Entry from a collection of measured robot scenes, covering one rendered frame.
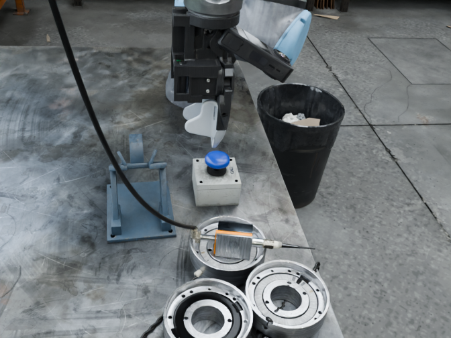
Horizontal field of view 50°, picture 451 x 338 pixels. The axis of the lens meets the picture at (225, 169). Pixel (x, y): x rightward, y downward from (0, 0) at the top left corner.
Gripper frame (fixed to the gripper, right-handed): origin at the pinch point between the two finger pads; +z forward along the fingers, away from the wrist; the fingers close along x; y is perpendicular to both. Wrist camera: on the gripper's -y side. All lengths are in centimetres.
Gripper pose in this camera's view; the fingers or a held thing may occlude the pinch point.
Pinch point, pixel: (218, 139)
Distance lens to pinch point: 73.7
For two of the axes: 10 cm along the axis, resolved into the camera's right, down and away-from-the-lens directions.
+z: -0.7, 7.9, 6.1
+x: 1.4, 6.1, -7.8
